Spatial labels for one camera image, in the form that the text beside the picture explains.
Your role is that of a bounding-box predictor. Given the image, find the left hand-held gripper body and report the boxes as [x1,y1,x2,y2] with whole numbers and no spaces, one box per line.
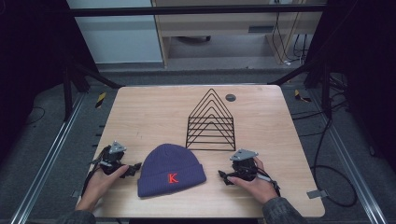
[92,140,129,175]

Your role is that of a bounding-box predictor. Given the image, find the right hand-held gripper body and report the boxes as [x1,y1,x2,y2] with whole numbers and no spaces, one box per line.
[229,148,260,183]

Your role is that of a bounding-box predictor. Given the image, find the person's right hand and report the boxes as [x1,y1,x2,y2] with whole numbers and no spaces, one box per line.
[226,156,280,205]

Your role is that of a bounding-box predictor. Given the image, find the person's left hand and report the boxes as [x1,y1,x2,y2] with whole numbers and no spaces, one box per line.
[81,164,130,207]

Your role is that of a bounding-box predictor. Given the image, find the purple knit beanie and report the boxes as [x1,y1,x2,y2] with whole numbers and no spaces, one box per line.
[136,143,207,199]

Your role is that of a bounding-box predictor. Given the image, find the black yellow hazard tape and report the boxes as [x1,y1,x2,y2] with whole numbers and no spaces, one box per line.
[94,91,107,109]
[293,89,313,104]

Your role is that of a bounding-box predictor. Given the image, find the black metal stand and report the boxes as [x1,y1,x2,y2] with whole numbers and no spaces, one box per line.
[268,57,332,119]
[61,57,124,123]

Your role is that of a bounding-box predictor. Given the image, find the white cabinet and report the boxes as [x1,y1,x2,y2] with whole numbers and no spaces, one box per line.
[65,0,164,65]

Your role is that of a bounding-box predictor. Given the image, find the black curtain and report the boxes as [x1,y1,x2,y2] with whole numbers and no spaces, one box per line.
[304,0,396,175]
[0,0,99,162]

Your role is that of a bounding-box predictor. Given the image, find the light wooden desk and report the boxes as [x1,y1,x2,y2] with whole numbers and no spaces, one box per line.
[151,0,329,68]

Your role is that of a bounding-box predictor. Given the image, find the left hand-held gripper cable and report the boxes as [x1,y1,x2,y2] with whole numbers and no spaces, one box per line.
[81,145,110,198]

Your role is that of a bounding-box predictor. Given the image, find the hand-held gripper cable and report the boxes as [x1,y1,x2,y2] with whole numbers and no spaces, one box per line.
[81,145,110,198]
[255,167,282,198]

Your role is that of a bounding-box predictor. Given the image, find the right hand-held gripper cable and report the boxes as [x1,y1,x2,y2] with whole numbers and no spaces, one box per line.
[255,167,282,198]

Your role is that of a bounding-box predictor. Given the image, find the black wire rack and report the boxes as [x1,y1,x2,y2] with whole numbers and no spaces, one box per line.
[185,88,237,152]

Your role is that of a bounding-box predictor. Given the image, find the aluminium floor rail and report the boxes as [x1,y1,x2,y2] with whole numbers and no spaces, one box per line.
[306,89,389,224]
[8,92,88,224]

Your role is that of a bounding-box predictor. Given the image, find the black looped floor cable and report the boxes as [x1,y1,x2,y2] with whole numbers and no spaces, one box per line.
[290,92,360,208]

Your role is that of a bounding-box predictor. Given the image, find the grey metal table bracket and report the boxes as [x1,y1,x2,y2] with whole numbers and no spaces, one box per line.
[305,189,330,200]

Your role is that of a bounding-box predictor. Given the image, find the thin black floor cable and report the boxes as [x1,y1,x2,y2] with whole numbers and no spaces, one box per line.
[23,105,47,126]

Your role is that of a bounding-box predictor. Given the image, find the hanging black desk cables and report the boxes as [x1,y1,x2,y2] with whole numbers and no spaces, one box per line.
[271,0,310,67]

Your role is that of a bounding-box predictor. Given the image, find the black horizontal frame bar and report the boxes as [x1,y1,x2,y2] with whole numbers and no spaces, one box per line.
[65,4,329,18]

